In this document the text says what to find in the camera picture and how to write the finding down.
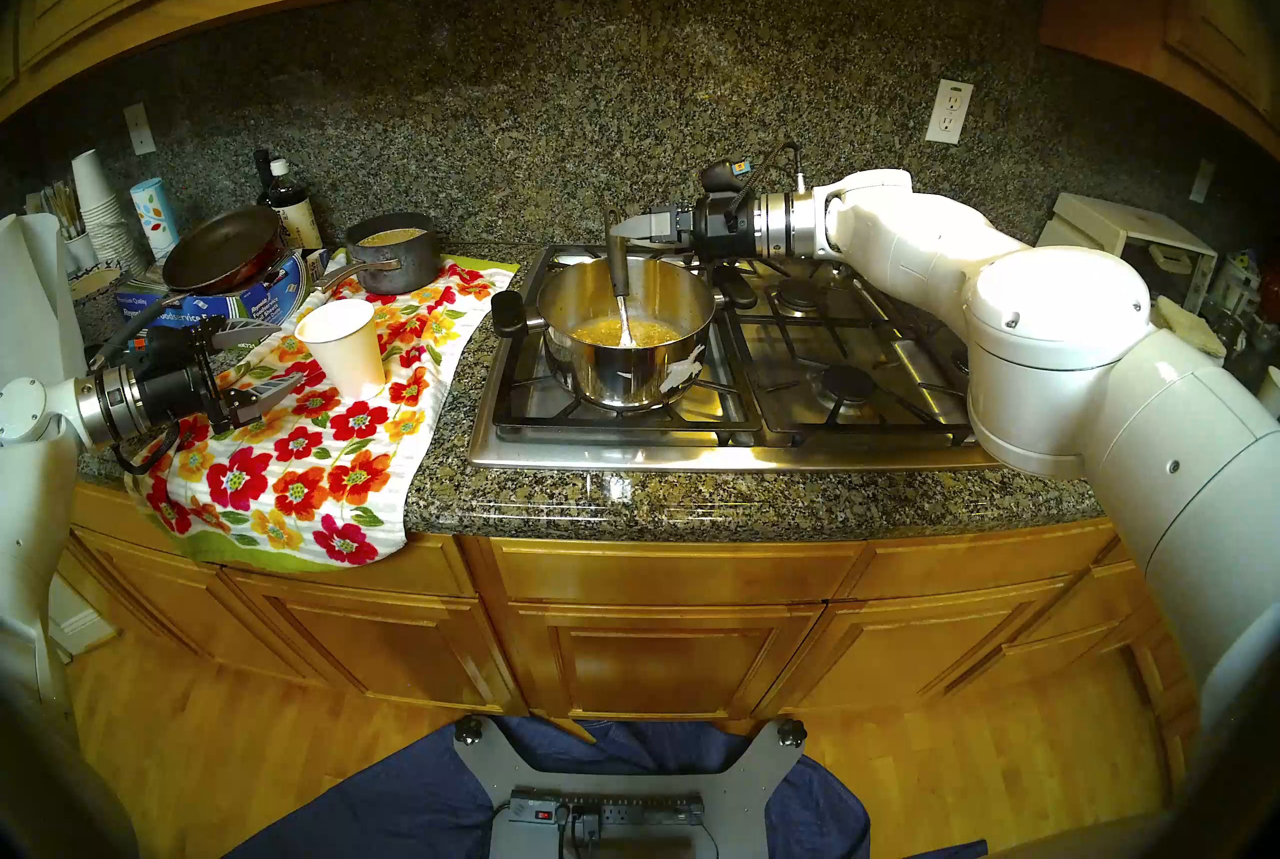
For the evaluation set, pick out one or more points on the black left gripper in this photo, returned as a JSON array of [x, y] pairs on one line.
[[180, 392]]

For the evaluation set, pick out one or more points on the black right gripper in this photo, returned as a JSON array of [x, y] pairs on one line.
[[725, 229]]

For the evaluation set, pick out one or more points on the white paper cup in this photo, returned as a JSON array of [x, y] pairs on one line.
[[345, 352], [1268, 397]]

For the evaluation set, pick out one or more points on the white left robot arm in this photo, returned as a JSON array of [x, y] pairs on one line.
[[30, 507]]

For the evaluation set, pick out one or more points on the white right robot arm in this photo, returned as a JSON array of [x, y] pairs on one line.
[[1060, 337]]

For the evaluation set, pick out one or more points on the stainless steel pot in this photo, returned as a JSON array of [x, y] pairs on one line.
[[620, 377]]

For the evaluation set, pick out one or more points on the blue aluminium foil box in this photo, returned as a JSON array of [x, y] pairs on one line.
[[270, 297]]

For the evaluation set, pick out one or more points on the red frying pan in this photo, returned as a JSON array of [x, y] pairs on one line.
[[220, 252]]

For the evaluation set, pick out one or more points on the floral kitchen towel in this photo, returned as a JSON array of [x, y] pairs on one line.
[[320, 467]]

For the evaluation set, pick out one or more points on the white-capped labelled glass bottle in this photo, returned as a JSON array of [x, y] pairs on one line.
[[297, 217]]

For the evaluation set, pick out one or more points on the patterned ceramic bowl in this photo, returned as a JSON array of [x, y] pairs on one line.
[[95, 297]]

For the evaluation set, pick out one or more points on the blue patterned paper cup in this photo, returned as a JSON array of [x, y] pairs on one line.
[[155, 217]]

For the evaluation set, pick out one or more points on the small dark saucepan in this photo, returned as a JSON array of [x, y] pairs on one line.
[[405, 265]]

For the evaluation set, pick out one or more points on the dark-capped glass bottle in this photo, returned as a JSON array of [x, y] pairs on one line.
[[262, 172]]

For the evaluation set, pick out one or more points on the white utensil mug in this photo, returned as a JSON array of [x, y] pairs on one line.
[[78, 247]]

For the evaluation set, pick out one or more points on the stack of white paper cups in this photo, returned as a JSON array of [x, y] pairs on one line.
[[105, 212]]

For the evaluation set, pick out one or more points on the white paper towel roll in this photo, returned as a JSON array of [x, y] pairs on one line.
[[40, 317]]

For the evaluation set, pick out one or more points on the stainless gas cooktop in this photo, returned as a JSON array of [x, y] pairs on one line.
[[830, 367]]

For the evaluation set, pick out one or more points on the wooden base cabinets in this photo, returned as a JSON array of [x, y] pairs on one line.
[[650, 637]]

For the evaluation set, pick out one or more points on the dark blue floor cloth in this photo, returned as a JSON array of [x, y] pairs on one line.
[[400, 797]]

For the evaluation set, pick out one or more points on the white toaster oven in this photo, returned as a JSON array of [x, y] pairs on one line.
[[1100, 222]]

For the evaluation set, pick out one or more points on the stack of folded cloths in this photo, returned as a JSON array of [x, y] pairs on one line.
[[1190, 327]]

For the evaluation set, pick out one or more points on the grey power strip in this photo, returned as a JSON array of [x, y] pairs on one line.
[[630, 809]]

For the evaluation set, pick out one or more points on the white house-shaped container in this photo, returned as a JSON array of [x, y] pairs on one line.
[[1238, 282]]

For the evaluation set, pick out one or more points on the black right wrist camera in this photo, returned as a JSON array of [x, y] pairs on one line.
[[722, 179]]

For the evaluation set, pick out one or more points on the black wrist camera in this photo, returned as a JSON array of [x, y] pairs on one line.
[[158, 349], [722, 179]]

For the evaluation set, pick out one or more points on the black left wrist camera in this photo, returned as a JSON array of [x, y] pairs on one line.
[[158, 349]]

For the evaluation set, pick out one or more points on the white wall switch plate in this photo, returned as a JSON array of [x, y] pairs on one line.
[[140, 129], [1202, 181]]

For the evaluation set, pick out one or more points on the white wall power outlet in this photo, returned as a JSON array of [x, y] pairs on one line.
[[949, 112]]

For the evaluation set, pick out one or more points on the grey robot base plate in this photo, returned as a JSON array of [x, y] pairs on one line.
[[750, 797]]

